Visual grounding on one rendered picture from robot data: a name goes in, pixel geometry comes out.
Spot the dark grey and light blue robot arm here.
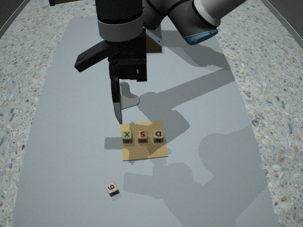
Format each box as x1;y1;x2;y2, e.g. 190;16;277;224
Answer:
74;0;247;72

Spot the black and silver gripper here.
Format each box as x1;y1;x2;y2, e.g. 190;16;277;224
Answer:
105;28;147;124

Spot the tan square mat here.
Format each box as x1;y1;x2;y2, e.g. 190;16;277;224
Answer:
120;120;168;161

